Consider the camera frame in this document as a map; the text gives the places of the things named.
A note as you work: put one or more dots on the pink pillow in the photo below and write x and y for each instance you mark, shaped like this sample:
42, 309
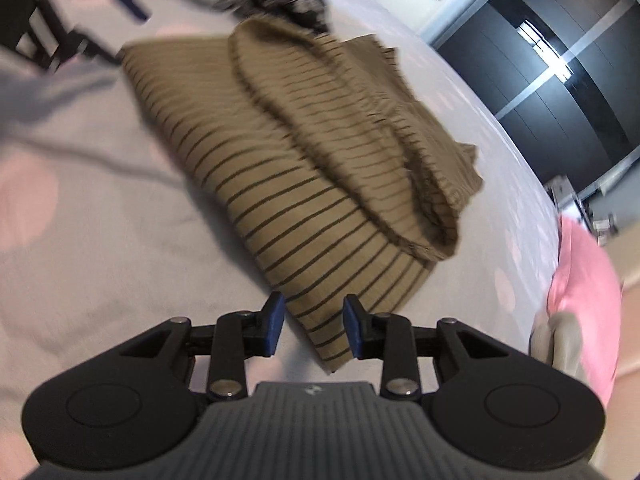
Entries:
585, 284

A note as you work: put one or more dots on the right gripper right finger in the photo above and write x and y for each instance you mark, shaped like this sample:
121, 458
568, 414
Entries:
389, 338

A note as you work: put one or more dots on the brown striped button shirt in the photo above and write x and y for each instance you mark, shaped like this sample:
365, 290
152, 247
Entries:
336, 178

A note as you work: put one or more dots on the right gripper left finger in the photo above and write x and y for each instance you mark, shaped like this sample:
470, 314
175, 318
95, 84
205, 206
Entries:
239, 336

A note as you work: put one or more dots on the dark wardrobe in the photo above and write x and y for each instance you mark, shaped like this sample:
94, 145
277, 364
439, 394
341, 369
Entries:
561, 77

